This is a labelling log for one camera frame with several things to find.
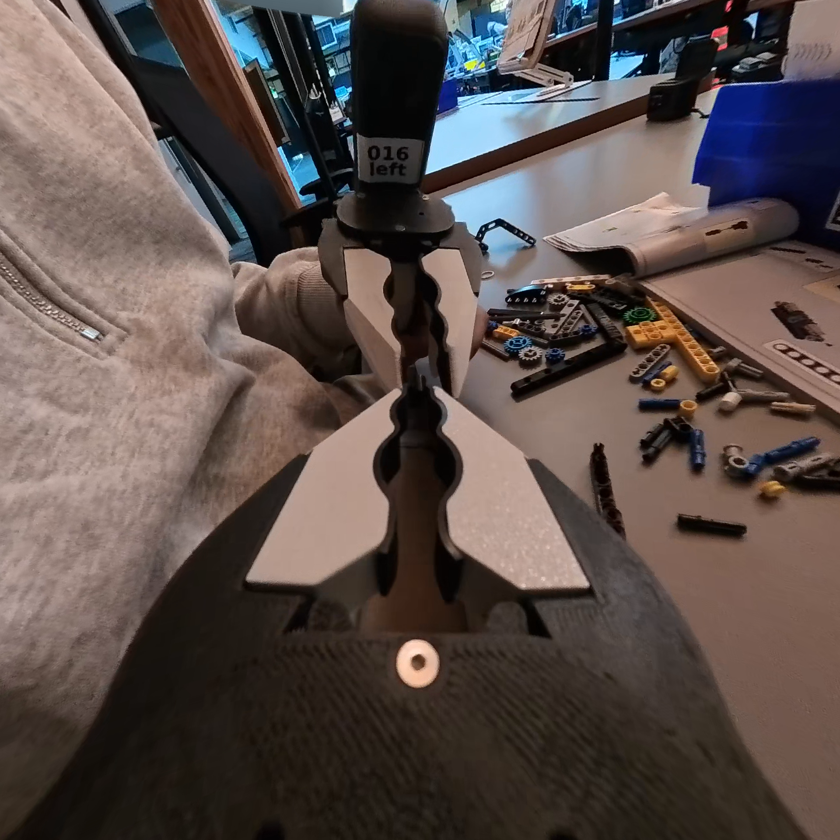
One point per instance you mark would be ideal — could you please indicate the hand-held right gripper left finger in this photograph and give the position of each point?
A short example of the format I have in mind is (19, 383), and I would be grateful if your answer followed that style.
(328, 518)

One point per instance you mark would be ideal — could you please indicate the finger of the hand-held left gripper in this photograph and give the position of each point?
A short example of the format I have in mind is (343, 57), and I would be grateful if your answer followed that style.
(367, 302)
(456, 295)

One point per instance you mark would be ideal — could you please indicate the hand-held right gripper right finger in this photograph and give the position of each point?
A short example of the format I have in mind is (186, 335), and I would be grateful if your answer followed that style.
(512, 525)

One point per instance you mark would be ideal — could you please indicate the person's left forearm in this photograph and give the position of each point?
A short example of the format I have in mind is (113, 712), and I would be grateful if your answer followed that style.
(289, 315)

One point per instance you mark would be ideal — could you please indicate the black curved lego piece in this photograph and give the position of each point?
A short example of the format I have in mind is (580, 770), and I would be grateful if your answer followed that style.
(526, 295)

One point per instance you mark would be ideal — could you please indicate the blue lego gear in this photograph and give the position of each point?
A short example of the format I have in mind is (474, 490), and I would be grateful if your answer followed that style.
(555, 355)
(516, 343)

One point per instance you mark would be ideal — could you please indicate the thin black angled lego beam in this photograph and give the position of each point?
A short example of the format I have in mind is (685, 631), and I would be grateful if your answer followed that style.
(504, 229)

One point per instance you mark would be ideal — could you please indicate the grey lego gear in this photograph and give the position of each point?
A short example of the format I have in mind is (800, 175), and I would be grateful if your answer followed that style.
(529, 355)
(558, 301)

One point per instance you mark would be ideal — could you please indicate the dark grey lego beam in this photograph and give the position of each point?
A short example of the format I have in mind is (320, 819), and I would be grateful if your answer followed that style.
(574, 325)

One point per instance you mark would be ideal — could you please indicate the long black lego beam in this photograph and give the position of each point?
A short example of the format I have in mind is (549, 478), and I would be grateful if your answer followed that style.
(564, 372)

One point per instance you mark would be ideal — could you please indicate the green lego gear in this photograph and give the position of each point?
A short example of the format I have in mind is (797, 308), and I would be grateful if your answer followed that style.
(636, 316)

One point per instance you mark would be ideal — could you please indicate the short grey lego beam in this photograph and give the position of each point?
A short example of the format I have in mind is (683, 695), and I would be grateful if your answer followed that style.
(651, 372)

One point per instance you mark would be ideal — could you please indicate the long yellow lego beam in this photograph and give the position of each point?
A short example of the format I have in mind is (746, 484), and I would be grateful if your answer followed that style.
(689, 348)

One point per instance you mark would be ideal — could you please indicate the scattered small lego pins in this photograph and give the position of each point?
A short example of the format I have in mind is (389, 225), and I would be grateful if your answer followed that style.
(741, 453)

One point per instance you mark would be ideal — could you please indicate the person's left hand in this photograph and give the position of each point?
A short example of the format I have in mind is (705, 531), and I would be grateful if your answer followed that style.
(412, 341)

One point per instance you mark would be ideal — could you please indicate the cardboard sheet on white stand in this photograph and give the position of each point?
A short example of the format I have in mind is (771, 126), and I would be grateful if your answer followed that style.
(528, 33)

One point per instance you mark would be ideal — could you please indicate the grey table with wooden edge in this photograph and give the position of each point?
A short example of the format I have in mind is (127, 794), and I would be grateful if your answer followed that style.
(558, 124)

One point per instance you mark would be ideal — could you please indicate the black office chair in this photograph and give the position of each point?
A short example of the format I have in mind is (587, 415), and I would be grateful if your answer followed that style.
(197, 170)

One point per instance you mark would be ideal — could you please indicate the folded instruction booklet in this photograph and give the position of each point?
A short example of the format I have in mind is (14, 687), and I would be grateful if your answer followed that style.
(669, 236)

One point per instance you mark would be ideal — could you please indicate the person's grey hoodie torso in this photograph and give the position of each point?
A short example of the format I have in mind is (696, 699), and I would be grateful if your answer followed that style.
(98, 426)

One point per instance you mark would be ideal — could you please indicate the black box device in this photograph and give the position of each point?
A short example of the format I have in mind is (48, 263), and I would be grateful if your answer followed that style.
(679, 92)

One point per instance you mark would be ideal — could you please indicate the open grey instruction booklet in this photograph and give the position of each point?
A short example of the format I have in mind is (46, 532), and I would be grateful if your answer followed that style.
(754, 308)

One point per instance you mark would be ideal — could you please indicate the large blue storage bin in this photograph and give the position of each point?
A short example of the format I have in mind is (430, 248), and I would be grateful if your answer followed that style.
(761, 151)

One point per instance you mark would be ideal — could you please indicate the white printed instruction sheet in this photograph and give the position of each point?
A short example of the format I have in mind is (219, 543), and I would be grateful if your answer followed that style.
(814, 39)

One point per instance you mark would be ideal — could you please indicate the wooden post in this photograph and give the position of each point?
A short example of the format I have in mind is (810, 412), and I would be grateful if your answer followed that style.
(216, 98)

